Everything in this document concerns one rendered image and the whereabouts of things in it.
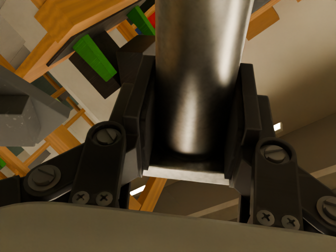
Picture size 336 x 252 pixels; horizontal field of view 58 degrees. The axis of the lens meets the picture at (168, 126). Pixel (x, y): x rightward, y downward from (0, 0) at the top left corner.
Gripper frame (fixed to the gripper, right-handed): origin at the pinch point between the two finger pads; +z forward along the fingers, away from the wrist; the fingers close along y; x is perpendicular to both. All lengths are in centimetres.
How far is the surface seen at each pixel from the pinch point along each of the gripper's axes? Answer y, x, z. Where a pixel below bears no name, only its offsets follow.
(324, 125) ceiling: 265, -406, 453
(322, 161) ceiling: 235, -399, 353
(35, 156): -253, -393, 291
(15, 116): -11.9, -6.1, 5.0
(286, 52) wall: 170, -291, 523
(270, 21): 118, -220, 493
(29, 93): -11.8, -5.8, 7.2
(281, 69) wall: 168, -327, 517
